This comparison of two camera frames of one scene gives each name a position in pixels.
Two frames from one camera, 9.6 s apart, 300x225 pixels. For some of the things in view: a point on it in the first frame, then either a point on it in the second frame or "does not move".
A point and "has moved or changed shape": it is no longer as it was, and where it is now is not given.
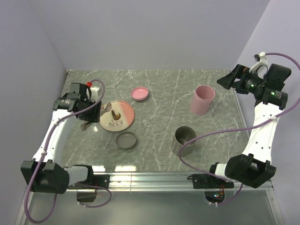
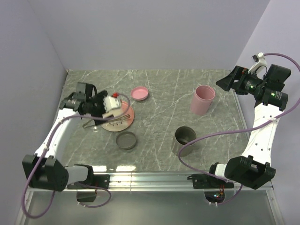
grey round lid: (126, 140) does not move
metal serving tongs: (103, 109) has moved or changed shape
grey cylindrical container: (183, 134) does not move
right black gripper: (240, 72) does not move
